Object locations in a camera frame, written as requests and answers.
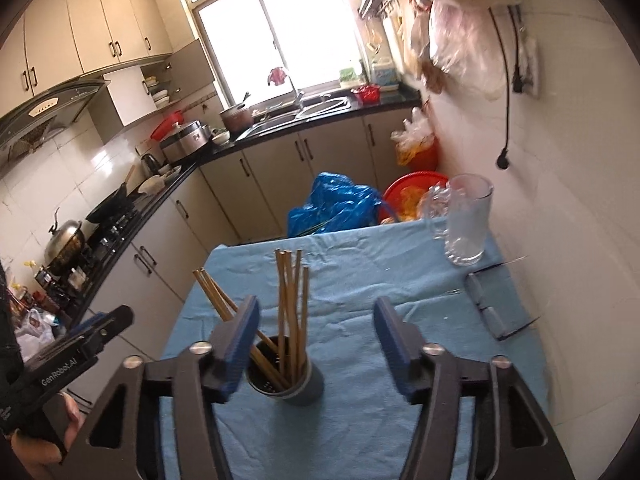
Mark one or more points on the white blue detergent container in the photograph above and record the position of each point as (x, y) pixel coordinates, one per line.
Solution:
(385, 72)

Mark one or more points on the crumpled white plastic bag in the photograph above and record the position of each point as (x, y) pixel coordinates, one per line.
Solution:
(35, 330)

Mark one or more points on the gas stove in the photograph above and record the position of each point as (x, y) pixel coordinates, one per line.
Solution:
(112, 237)

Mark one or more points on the white wall power strip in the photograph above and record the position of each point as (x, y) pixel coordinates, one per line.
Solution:
(531, 60)

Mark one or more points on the hanging plastic bags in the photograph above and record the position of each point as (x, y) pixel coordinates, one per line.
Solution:
(450, 40)

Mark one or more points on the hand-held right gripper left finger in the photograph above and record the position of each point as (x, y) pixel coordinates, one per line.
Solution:
(240, 350)

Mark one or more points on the hanging utensil rack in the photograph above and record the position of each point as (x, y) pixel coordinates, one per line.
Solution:
(377, 0)

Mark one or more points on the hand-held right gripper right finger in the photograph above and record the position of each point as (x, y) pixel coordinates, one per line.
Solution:
(395, 355)

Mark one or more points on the group of seasoning bottles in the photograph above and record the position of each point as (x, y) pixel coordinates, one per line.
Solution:
(45, 285)

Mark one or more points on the kitchen window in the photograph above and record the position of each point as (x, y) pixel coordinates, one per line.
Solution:
(300, 25)

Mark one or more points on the stacked dishes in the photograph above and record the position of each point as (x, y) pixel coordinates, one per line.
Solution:
(157, 94)

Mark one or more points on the blue plastic bag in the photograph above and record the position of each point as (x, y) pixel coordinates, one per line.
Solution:
(335, 205)

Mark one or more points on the dark framed eyeglasses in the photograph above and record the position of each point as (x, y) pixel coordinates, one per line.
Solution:
(495, 322)

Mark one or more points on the red plastic basin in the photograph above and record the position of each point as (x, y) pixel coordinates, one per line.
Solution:
(400, 187)

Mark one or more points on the clear glass mug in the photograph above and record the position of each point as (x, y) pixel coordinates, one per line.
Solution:
(467, 225)

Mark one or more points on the small bowl with greens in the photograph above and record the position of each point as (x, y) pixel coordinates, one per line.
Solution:
(221, 138)

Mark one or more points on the brown cooking pot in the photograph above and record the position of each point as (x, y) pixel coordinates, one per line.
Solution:
(237, 119)

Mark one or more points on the black countertop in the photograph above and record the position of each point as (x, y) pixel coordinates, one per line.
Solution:
(395, 97)

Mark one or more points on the black electric kettle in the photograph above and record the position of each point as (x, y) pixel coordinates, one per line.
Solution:
(152, 164)

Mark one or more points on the silver rice cooker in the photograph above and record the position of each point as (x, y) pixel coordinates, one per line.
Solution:
(185, 137)

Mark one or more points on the person's left hand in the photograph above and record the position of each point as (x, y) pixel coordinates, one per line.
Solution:
(72, 420)

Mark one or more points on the beige cabinets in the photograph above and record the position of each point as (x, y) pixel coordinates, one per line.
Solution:
(280, 170)
(90, 30)

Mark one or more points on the steel faucet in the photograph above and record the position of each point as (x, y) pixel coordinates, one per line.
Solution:
(300, 97)

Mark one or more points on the grey chopstick holder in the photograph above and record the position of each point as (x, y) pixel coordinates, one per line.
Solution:
(305, 385)

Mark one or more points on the beige lower cabinets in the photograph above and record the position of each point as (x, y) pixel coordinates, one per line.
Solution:
(280, 170)

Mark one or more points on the red cloth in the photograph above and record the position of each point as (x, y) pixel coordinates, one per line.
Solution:
(276, 76)

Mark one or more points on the beige upper cabinets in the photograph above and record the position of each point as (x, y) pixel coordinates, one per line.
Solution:
(90, 30)

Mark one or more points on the steel sink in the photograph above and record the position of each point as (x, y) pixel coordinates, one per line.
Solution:
(325, 105)

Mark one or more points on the red basket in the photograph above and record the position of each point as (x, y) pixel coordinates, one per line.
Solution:
(367, 95)

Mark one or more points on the bunch of wooden chopsticks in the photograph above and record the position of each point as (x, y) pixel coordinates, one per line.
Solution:
(282, 310)

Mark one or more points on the white bowl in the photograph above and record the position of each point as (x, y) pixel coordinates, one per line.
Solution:
(151, 186)

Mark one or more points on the blue tablecloth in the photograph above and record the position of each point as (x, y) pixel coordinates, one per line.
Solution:
(350, 285)

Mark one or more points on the steel lidded pot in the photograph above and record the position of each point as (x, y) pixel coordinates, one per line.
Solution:
(62, 242)

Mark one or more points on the green packet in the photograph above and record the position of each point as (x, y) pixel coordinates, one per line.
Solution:
(350, 75)

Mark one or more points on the red bucket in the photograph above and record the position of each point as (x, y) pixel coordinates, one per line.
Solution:
(430, 157)

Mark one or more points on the range hood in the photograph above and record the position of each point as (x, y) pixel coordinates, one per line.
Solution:
(45, 105)

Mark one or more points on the black wok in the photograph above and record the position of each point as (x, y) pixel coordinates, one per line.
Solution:
(107, 207)

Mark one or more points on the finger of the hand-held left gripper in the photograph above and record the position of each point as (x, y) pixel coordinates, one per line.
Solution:
(110, 325)

